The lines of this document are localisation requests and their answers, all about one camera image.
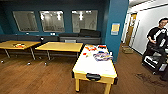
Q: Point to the orange items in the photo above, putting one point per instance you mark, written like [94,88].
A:
[19,45]

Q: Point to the cardboard box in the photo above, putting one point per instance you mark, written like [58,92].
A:
[127,50]

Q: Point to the yellow table tennis paddle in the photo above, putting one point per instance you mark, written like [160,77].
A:
[89,54]

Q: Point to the white air hockey gaming table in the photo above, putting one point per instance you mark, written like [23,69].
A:
[95,66]

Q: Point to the interior glass window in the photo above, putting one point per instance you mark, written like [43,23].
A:
[25,21]
[84,21]
[52,21]

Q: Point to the large wooden table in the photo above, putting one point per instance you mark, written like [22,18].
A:
[60,46]

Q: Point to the black wheeled cart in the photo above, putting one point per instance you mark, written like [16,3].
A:
[153,61]

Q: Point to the white label box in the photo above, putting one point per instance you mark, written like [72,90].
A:
[70,41]

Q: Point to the red table tennis paddle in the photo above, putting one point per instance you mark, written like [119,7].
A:
[85,53]

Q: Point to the person in black shirt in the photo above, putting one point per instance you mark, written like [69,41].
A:
[155,35]

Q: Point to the dark grey sofa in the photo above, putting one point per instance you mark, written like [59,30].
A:
[71,36]

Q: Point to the orange snack box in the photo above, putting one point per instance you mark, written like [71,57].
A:
[90,48]

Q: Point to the yellow wall poster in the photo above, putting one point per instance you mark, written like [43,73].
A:
[115,28]

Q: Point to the wooden table with orange items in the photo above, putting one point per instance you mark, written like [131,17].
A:
[31,43]

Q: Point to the small black round object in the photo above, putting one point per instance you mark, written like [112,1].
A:
[41,39]

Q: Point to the red and black box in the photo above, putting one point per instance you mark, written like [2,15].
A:
[102,47]

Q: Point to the dark blue paddle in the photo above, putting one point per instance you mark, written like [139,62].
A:
[104,51]

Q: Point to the black sofa cushion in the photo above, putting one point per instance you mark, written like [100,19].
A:
[90,33]

